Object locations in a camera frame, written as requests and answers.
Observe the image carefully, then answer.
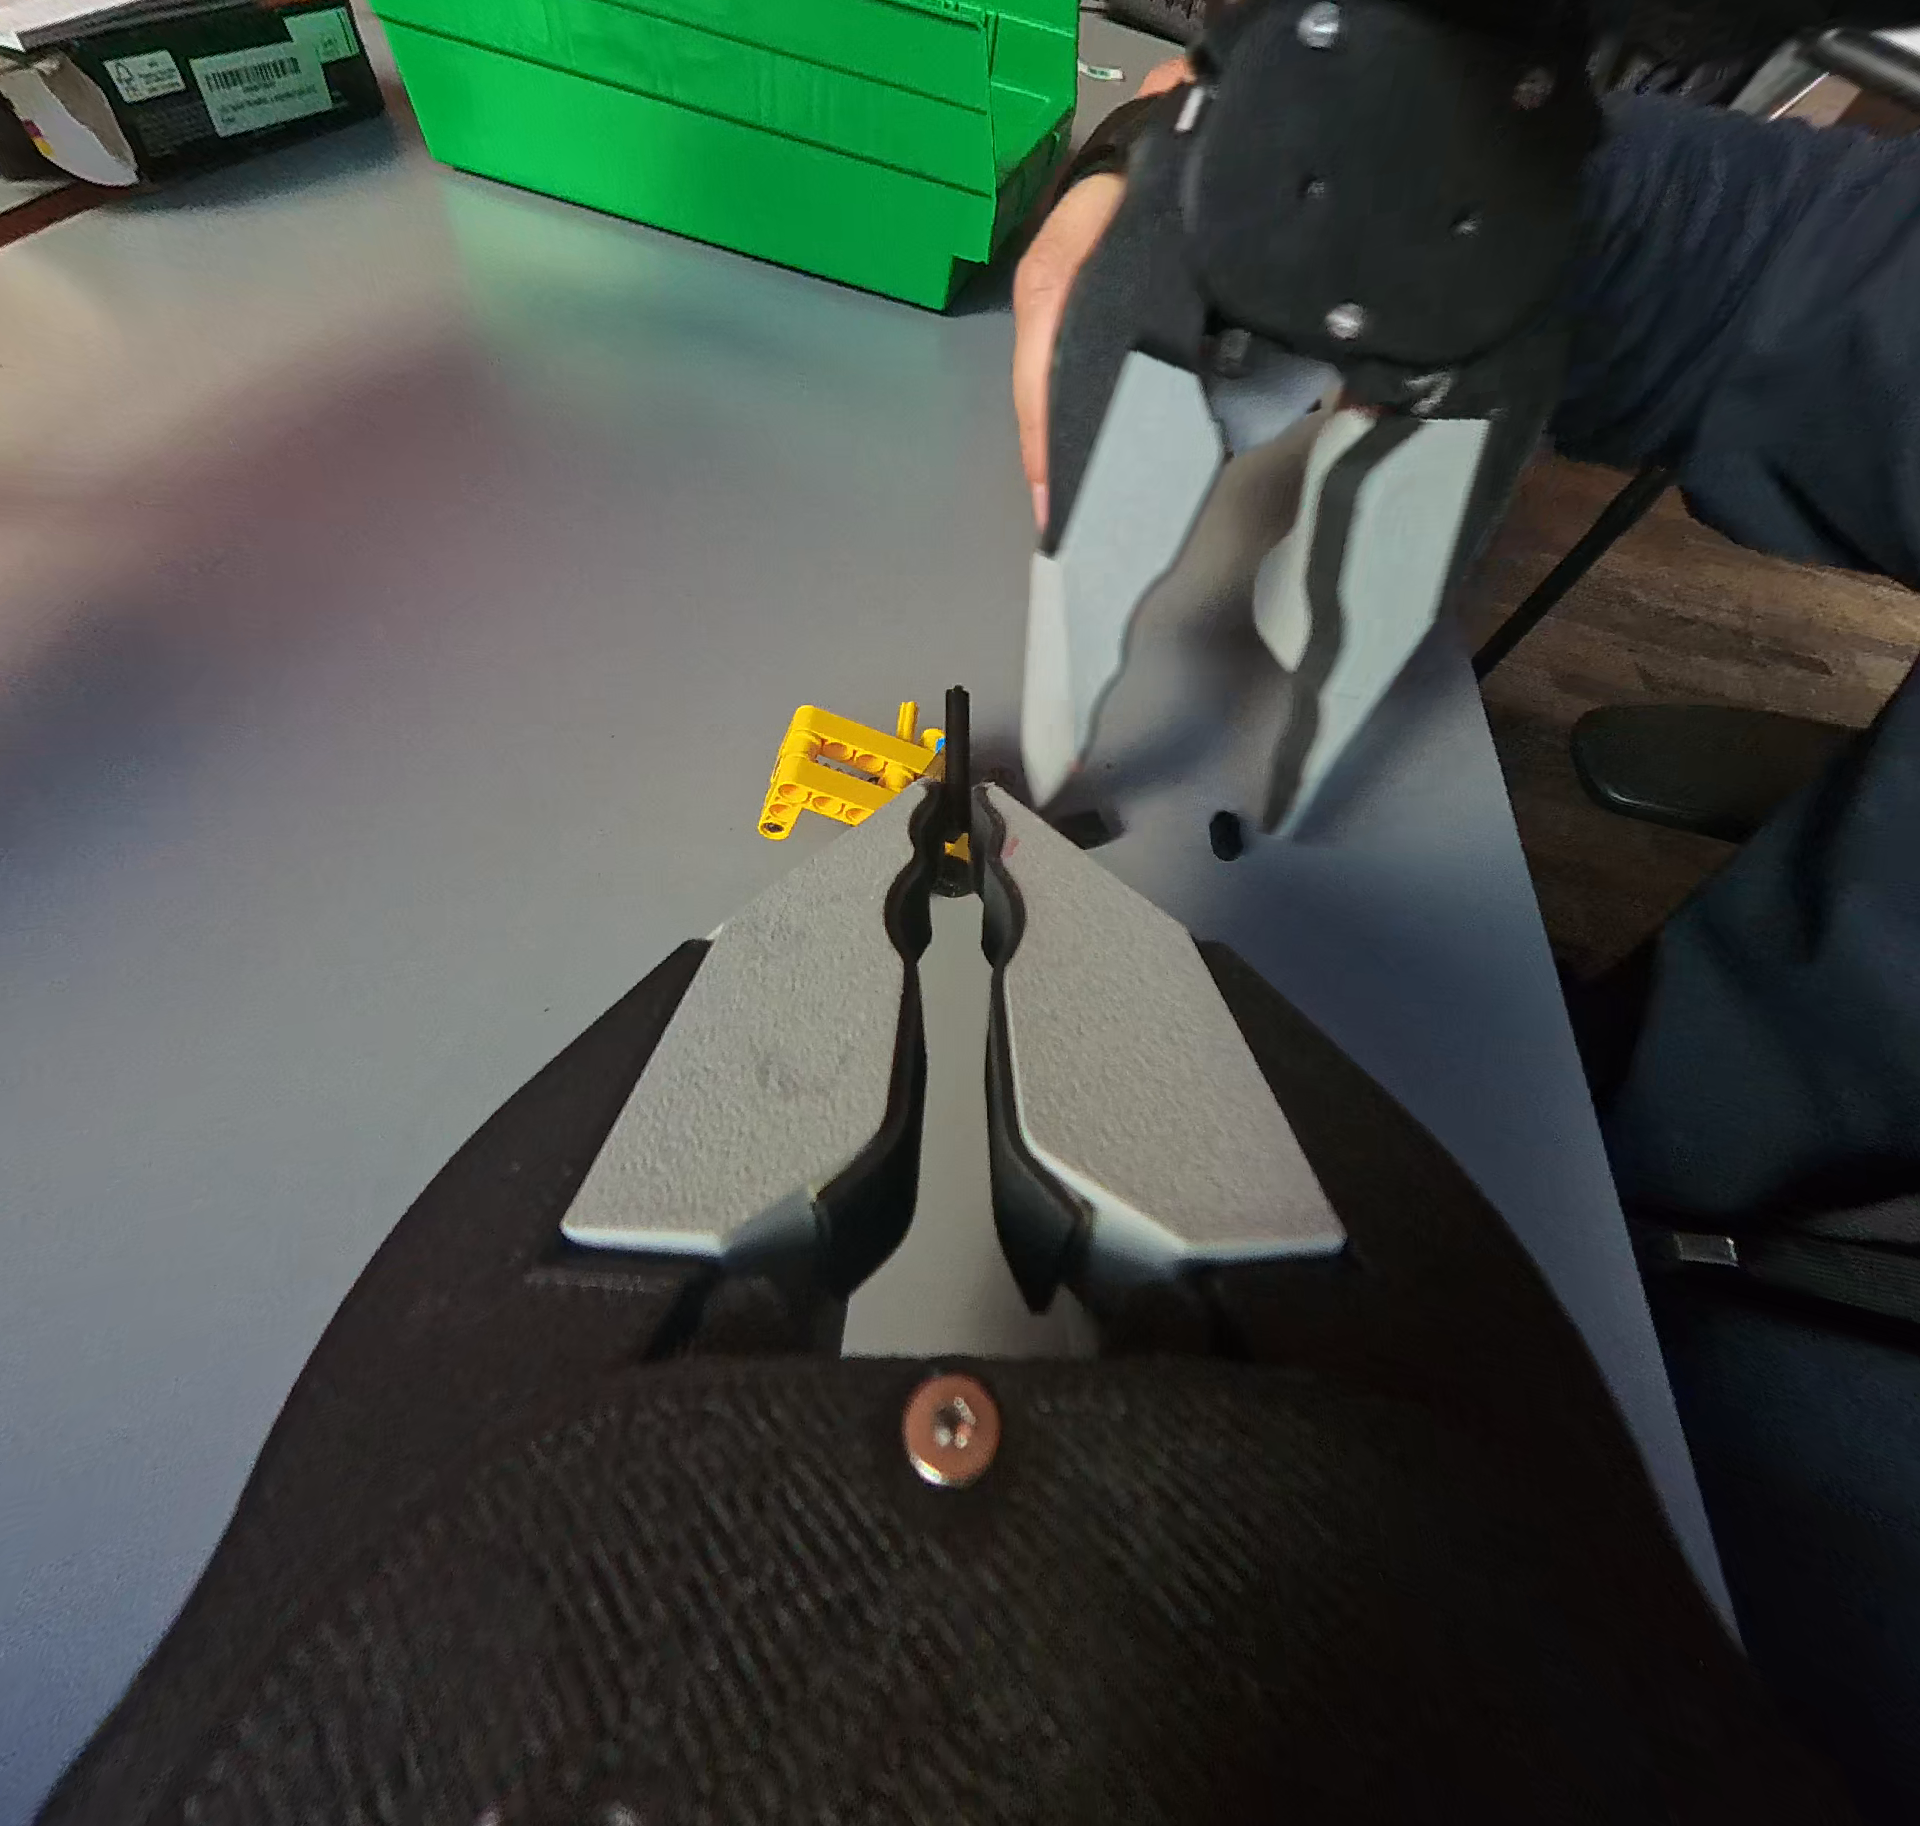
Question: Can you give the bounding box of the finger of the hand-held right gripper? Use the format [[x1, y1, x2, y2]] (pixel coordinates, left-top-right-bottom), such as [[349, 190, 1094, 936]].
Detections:
[[1249, 404, 1499, 840], [1018, 346, 1234, 810]]

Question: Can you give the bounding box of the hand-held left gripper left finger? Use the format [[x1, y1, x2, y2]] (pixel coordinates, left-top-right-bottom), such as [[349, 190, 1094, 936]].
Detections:
[[559, 779, 945, 1290]]

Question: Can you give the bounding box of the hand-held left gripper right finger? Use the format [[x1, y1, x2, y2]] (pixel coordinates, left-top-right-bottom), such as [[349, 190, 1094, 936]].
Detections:
[[973, 779, 1350, 1313]]

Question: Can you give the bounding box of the black lego axle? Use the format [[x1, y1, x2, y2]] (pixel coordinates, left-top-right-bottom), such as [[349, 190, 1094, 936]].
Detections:
[[939, 685, 978, 899]]

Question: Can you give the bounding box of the yellow black lego assembly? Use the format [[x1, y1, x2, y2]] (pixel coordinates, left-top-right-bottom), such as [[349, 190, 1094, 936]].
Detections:
[[757, 701, 978, 868]]

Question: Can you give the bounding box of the person's right forearm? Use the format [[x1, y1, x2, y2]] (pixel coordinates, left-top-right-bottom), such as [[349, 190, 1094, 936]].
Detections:
[[1546, 92, 1920, 583]]

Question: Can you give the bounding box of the black cardboard lego box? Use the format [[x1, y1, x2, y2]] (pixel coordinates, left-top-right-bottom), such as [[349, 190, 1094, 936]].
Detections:
[[0, 0, 388, 188]]

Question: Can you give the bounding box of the person's right hand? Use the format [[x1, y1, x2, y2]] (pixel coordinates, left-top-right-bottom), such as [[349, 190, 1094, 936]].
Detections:
[[1010, 173, 1140, 534]]

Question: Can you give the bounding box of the black table leg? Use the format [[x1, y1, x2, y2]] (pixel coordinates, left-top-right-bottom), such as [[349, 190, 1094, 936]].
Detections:
[[1473, 465, 1678, 678]]

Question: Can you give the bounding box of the black chair armrest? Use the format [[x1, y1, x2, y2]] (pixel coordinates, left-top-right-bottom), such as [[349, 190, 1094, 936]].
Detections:
[[1573, 702, 1865, 840]]

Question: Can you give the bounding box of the green plastic bin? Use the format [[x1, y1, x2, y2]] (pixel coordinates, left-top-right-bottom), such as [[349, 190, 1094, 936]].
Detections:
[[332, 0, 1082, 314]]

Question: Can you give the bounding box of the black waist strap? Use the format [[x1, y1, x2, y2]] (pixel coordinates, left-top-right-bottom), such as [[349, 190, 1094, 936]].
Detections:
[[1636, 1193, 1920, 1325]]

